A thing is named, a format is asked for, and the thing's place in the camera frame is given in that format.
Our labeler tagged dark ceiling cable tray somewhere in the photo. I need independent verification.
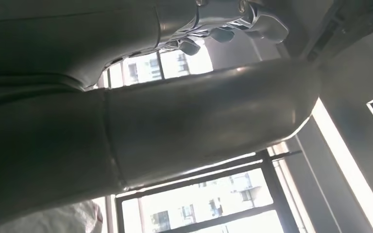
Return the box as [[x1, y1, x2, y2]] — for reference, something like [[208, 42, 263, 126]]
[[305, 0, 373, 62]]

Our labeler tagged bright ceiling light strip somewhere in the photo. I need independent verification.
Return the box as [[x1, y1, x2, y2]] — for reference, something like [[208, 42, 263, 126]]
[[311, 97, 373, 233]]

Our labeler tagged crumpled white courier bag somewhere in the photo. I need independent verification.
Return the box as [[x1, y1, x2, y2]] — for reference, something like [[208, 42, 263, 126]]
[[0, 200, 104, 233]]

